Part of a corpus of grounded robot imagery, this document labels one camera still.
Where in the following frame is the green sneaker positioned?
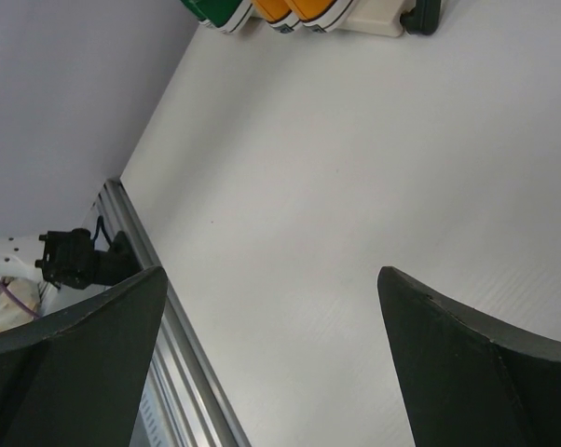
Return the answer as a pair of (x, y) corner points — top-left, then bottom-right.
(182, 0), (253, 34)

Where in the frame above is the orange sneaker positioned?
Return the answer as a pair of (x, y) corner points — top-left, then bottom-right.
(252, 0), (302, 34)
(285, 0), (358, 34)

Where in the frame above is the aluminium mounting rail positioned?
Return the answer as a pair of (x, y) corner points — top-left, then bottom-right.
(87, 176), (253, 447)

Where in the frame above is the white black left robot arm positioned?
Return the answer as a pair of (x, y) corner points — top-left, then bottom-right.
(0, 219), (140, 332)

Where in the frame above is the beige black shoe shelf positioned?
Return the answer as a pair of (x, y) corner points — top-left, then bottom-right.
(338, 0), (446, 37)

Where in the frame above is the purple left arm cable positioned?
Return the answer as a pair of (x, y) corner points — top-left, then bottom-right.
(0, 275), (42, 321)

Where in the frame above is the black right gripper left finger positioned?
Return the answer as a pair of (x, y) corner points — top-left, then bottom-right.
(0, 267), (168, 446)

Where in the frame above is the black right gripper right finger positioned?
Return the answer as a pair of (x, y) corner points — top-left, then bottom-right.
(377, 266), (561, 446)

